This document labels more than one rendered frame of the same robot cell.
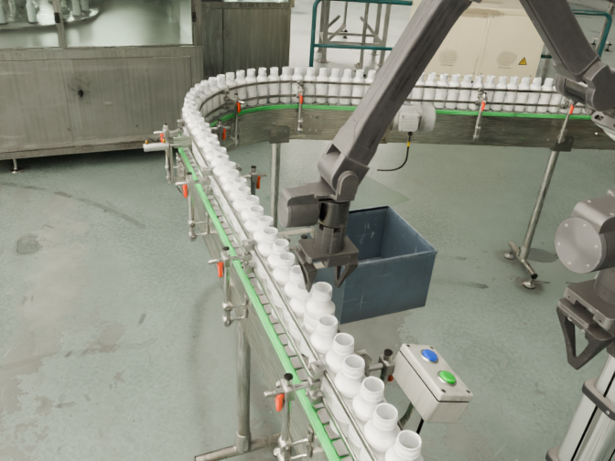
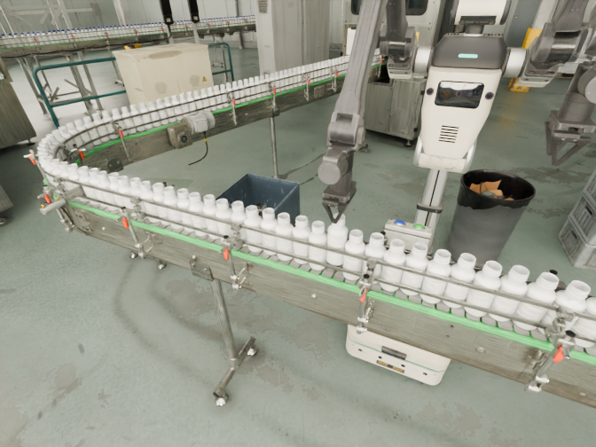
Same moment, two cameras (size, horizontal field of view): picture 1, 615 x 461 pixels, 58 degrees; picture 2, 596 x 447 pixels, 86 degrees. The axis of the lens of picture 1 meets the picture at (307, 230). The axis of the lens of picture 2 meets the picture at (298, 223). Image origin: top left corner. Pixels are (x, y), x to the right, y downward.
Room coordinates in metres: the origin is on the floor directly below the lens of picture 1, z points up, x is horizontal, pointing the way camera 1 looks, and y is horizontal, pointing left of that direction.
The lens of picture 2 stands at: (0.39, 0.55, 1.72)
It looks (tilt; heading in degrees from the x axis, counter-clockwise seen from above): 36 degrees down; 319
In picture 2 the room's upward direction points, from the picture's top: 2 degrees counter-clockwise
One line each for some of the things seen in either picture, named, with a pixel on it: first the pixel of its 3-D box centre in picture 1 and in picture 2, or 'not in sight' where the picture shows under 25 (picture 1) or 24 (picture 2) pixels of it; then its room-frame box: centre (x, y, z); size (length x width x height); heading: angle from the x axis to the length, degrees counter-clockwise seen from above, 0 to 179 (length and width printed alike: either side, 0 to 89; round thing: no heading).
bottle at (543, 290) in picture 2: not in sight; (536, 301); (0.40, -0.24, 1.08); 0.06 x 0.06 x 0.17
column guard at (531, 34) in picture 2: not in sight; (528, 60); (2.58, -7.58, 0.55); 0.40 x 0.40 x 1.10; 24
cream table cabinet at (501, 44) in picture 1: (466, 69); (172, 92); (5.37, -1.40, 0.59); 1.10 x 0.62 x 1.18; 96
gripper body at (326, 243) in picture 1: (329, 237); (341, 180); (0.89, -0.04, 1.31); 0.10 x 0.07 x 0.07; 114
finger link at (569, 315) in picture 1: (593, 333); (563, 144); (0.51, -0.34, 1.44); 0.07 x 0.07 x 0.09; 24
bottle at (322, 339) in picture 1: (324, 352); (354, 254); (0.83, -0.05, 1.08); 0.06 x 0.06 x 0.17
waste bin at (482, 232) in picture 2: not in sight; (482, 222); (0.93, -1.74, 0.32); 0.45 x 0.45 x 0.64
